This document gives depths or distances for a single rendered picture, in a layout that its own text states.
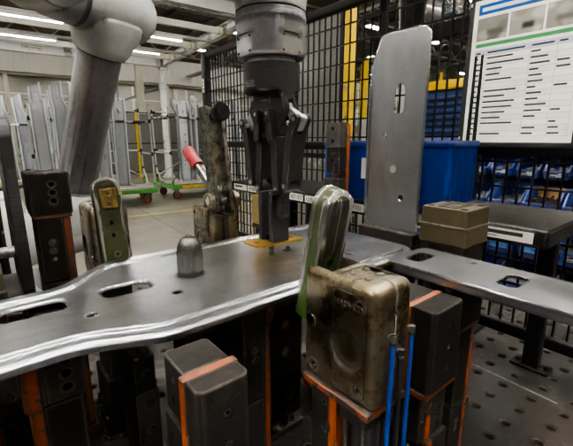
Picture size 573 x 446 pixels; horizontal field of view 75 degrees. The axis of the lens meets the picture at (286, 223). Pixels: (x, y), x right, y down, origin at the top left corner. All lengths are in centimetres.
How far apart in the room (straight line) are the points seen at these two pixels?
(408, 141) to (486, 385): 49
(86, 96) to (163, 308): 75
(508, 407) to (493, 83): 63
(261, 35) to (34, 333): 39
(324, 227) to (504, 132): 63
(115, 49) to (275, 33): 59
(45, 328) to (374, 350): 28
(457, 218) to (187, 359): 44
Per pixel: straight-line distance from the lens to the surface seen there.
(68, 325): 40
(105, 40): 101
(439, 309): 45
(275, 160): 50
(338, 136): 82
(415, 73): 70
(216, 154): 65
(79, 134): 110
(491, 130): 93
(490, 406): 82
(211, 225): 63
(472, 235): 64
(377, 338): 33
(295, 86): 51
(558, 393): 92
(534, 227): 69
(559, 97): 89
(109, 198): 58
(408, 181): 69
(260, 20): 50
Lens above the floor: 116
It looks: 13 degrees down
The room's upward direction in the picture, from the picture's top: straight up
